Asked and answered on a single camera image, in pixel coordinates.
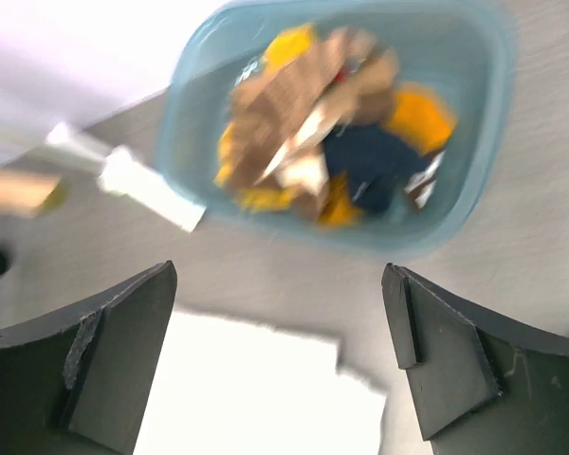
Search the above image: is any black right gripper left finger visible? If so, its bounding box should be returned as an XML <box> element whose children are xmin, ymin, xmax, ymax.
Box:
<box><xmin>0</xmin><ymin>261</ymin><xmax>177</xmax><ymax>454</ymax></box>

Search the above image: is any teal plastic basin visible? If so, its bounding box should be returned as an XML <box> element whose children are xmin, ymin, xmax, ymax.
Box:
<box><xmin>155</xmin><ymin>1</ymin><xmax>516</xmax><ymax>261</ymax></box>

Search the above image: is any yellow sock striped cuff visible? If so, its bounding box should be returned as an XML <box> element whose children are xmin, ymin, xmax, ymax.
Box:
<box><xmin>263</xmin><ymin>24</ymin><xmax>317</xmax><ymax>73</ymax></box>

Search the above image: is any white folded towel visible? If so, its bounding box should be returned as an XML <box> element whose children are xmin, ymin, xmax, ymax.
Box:
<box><xmin>135</xmin><ymin>312</ymin><xmax>386</xmax><ymax>455</ymax></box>

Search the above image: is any brown zebra striped sock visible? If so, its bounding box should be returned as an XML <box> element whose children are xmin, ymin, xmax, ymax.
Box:
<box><xmin>226</xmin><ymin>27</ymin><xmax>399</xmax><ymax>190</ymax></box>

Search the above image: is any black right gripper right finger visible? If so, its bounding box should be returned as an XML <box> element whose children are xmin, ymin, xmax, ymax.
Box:
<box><xmin>381</xmin><ymin>264</ymin><xmax>569</xmax><ymax>455</ymax></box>

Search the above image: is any beige striped long sock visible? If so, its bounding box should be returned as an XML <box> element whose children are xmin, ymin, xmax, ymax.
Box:
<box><xmin>0</xmin><ymin>169</ymin><xmax>69</xmax><ymax>218</ymax></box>

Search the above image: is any white drying rack stand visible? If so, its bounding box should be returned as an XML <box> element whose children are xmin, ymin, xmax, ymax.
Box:
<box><xmin>45</xmin><ymin>122</ymin><xmax>206</xmax><ymax>233</ymax></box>

